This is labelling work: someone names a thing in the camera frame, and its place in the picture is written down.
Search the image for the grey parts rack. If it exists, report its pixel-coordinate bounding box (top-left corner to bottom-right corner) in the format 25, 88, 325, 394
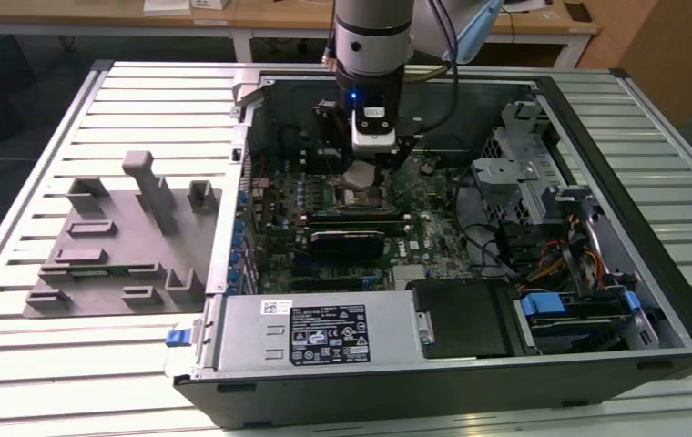
21, 149, 224, 320

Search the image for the CPU socket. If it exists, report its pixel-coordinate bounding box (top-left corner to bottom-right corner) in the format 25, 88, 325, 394
332, 181, 395, 215

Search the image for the white paper sheet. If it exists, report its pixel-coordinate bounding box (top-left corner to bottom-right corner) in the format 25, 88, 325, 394
143, 0, 192, 17

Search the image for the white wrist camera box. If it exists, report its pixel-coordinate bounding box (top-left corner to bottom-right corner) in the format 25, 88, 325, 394
349, 93, 400, 152

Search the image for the black PC case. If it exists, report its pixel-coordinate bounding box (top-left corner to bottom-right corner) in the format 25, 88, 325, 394
163, 67, 692, 430

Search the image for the silver power supply unit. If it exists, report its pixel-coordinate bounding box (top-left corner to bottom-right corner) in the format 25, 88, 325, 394
211, 290, 427, 372

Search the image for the black graphics card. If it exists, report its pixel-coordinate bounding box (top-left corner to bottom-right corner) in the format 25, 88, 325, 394
305, 227, 388, 261

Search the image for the wooden desk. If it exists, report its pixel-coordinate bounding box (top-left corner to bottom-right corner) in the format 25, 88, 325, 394
233, 0, 603, 69
0, 0, 244, 63

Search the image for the silver metal disk bay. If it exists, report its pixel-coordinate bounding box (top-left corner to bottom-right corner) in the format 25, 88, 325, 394
468, 100, 596, 227

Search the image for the yellow wire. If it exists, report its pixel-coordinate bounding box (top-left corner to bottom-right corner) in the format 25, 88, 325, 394
519, 266, 563, 290

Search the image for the black rear fan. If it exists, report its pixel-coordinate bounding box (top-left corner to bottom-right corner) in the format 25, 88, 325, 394
272, 122, 311, 158

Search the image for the black camera cable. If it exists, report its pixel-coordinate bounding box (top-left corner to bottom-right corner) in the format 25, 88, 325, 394
399, 0, 463, 137

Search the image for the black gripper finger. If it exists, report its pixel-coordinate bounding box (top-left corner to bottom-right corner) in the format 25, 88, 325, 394
376, 136, 413, 188
315, 98, 357, 177

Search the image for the black expansion slot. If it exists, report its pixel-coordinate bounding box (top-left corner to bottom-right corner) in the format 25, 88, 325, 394
289, 276, 384, 292

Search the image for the wooden cabinet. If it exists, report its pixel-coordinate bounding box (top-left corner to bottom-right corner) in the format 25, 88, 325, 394
576, 0, 692, 131

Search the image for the silver chipset heatsink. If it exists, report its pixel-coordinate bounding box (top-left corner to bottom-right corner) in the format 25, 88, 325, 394
391, 266, 431, 282

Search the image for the green motherboard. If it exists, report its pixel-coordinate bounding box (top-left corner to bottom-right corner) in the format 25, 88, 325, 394
236, 149, 475, 295

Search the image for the hard disk in blue carrier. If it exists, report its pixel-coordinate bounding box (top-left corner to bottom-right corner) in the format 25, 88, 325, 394
519, 293, 636, 354

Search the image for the black RAM stick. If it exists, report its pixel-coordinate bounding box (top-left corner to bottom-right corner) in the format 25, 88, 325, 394
305, 210, 413, 224
305, 220, 413, 236

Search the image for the black plastic shroud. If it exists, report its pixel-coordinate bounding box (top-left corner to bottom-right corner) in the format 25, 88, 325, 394
409, 279, 515, 359

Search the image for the red wire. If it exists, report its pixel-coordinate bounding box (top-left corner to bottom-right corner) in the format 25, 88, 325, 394
539, 240, 570, 260

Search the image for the orange wire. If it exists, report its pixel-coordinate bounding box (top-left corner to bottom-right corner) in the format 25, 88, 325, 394
586, 245, 603, 288

